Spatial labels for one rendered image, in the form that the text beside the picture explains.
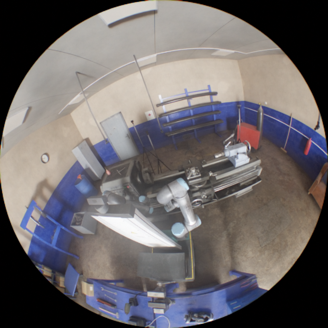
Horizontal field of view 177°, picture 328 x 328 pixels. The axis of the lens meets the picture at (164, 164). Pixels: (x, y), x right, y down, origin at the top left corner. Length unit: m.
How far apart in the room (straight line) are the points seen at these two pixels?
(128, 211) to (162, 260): 0.97
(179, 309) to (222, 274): 1.06
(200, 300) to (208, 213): 1.68
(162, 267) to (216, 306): 0.78
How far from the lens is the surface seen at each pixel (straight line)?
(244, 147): 1.96
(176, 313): 1.49
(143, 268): 1.46
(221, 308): 1.47
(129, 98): 4.41
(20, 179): 4.04
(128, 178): 1.51
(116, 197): 1.03
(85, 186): 4.20
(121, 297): 1.69
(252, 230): 2.41
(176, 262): 1.33
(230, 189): 2.19
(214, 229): 2.23
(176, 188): 0.78
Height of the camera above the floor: 2.14
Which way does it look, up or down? 35 degrees down
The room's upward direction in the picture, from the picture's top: 21 degrees counter-clockwise
